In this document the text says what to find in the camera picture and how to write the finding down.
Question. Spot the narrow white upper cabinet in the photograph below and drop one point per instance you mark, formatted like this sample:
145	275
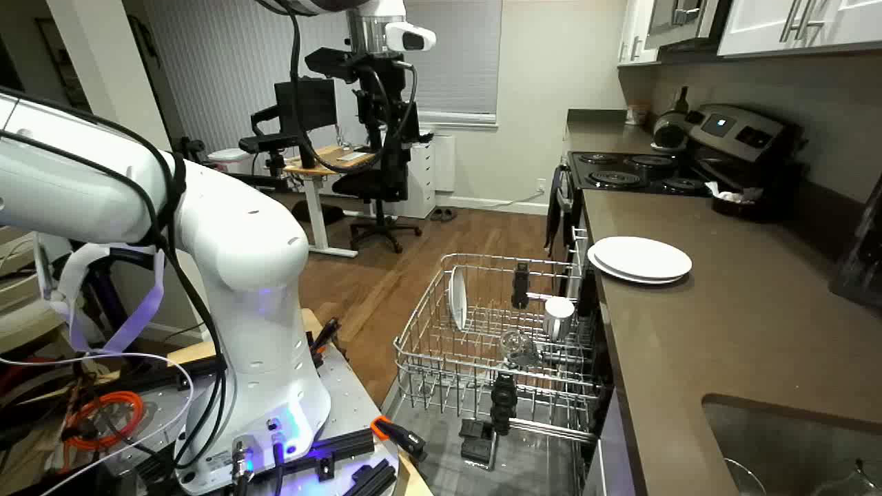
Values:
634	27

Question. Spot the stainless dishwasher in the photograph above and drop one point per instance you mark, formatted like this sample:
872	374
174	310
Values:
442	469

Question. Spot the black plastic object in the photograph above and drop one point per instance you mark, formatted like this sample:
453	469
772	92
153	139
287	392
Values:
502	400

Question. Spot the dark kettle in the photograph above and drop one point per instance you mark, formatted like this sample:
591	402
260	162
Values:
671	128

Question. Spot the wooden desk white legs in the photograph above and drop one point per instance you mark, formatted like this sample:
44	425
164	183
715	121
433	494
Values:
318	213

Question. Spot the wooden board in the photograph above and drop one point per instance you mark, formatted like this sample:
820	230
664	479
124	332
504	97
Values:
194	351

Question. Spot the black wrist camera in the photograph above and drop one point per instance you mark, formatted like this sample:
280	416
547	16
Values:
354	64

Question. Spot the grey robot mount table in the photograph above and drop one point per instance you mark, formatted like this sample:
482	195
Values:
354	394

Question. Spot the white cloth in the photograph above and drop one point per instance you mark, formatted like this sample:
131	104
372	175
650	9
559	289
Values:
726	194

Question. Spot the steel kitchen sink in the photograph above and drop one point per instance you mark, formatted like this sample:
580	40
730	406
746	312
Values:
781	449

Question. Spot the black office chair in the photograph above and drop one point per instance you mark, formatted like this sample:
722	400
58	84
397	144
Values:
380	187
305	99

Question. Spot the white plate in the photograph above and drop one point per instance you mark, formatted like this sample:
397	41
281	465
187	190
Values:
624	278
456	299
637	257

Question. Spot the black steel stove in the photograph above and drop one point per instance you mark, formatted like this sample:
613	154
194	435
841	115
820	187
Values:
634	172

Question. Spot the white mug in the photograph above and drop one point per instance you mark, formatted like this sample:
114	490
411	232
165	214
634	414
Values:
558	316

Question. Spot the white drawer unit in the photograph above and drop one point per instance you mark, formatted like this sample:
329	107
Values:
431	194

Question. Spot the steel range hood microwave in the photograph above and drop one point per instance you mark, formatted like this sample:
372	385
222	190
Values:
684	16

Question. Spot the black clamp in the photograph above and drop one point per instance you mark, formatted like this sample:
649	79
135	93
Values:
324	341
331	449

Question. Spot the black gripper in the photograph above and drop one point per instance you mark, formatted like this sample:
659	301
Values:
380	99

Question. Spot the clear drinking glass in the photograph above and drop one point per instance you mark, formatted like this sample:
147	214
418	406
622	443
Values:
521	347

